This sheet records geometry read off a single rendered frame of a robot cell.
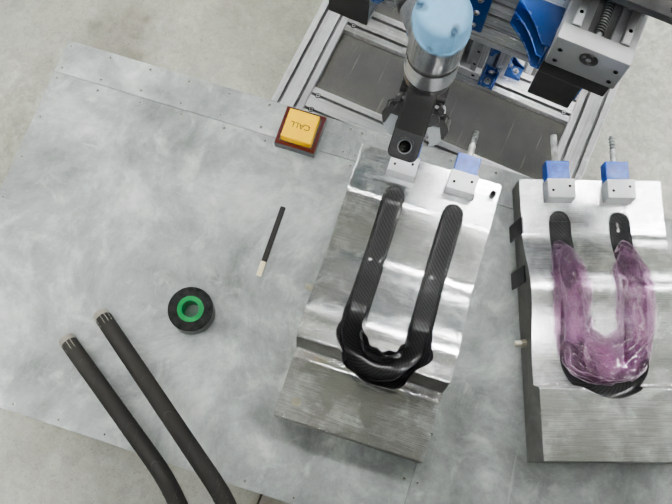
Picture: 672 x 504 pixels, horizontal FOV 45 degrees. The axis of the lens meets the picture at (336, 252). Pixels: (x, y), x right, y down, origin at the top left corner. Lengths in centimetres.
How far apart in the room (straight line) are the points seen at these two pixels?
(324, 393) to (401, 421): 14
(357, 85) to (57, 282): 108
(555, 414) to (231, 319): 58
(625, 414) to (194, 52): 172
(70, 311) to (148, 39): 129
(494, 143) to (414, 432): 108
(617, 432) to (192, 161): 89
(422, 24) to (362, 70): 128
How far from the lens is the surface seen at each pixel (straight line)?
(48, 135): 166
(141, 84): 166
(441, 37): 105
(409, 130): 120
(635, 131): 264
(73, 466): 234
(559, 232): 152
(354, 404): 139
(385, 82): 230
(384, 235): 143
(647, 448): 144
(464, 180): 144
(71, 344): 150
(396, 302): 137
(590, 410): 141
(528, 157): 227
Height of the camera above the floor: 225
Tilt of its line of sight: 74 degrees down
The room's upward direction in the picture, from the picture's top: 3 degrees clockwise
